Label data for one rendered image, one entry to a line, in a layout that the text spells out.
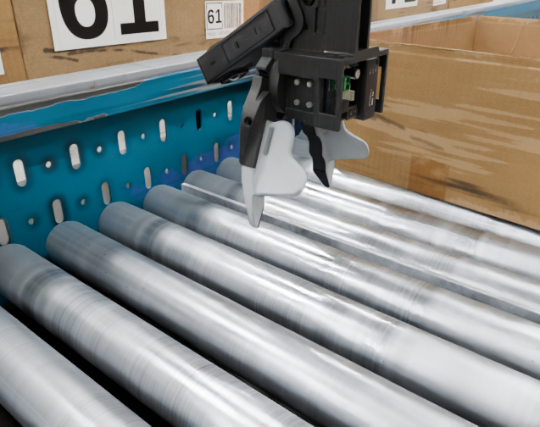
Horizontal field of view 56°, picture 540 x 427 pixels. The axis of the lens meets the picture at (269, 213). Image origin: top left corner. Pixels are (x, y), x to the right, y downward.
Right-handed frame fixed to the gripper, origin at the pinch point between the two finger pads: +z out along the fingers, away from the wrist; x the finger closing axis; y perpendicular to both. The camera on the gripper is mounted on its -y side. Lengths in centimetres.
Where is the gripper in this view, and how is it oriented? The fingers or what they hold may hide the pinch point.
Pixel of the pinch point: (287, 196)
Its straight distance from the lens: 48.1
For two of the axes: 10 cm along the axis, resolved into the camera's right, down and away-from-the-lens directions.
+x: 6.3, -3.5, 7.0
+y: 7.8, 2.8, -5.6
